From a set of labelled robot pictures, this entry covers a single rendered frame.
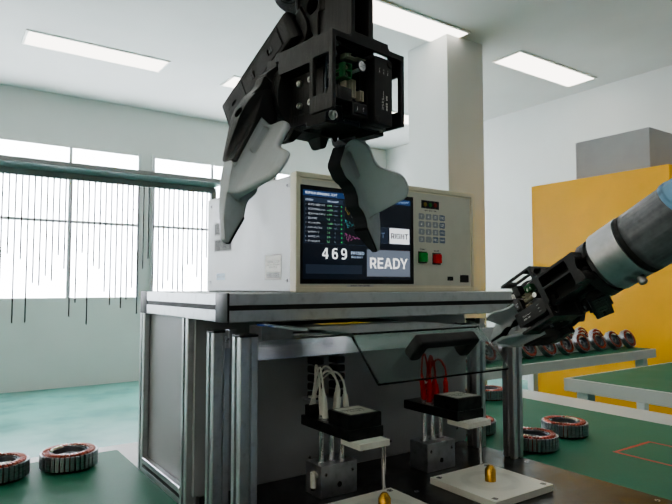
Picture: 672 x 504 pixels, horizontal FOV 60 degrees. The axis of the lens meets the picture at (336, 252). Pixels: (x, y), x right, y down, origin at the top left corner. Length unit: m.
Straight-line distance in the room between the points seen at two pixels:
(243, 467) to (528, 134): 6.92
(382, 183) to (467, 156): 4.79
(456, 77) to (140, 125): 4.00
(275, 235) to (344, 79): 0.66
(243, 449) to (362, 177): 0.55
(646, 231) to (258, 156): 0.45
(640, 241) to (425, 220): 0.54
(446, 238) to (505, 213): 6.45
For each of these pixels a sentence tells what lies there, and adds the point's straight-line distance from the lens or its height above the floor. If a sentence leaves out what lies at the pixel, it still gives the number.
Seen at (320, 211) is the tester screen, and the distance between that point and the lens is 1.01.
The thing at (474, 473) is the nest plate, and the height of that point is 0.78.
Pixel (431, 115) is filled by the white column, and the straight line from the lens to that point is 5.31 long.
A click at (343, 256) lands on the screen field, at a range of 1.03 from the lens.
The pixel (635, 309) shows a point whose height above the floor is 0.96.
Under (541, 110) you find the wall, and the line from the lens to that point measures 7.55.
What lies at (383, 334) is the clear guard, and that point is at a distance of 0.79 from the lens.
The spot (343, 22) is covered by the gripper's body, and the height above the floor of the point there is 1.30.
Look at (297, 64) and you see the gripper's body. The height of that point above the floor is 1.28.
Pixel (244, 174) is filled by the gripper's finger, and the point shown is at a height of 1.20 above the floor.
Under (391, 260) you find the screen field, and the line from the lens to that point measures 1.10.
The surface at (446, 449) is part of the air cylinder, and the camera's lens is 1.22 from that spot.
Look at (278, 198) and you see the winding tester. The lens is 1.04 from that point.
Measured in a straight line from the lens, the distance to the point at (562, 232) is 4.90.
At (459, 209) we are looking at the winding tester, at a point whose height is 1.28.
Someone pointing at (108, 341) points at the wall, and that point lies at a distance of 7.34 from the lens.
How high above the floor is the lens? 1.13
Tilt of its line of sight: 3 degrees up
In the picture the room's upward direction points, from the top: straight up
